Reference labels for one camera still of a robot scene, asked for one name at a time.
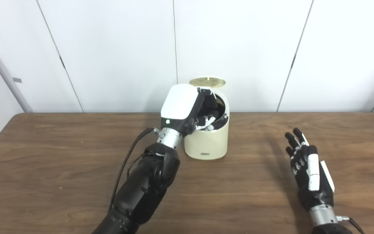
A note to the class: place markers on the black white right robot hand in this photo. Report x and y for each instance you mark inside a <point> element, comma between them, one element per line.
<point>317,196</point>

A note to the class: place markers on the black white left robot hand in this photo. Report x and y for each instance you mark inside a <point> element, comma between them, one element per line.
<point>179,104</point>

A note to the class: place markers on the cream-colored lidded bin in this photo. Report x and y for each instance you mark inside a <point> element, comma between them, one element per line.
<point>208,143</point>

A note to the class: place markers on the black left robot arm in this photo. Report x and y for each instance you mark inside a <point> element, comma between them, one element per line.
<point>148,185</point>

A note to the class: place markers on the small grey wall label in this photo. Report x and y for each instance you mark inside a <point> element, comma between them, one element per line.
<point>17,80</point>

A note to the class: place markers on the grey wall corner post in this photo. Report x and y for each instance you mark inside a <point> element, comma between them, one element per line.
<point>6,70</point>

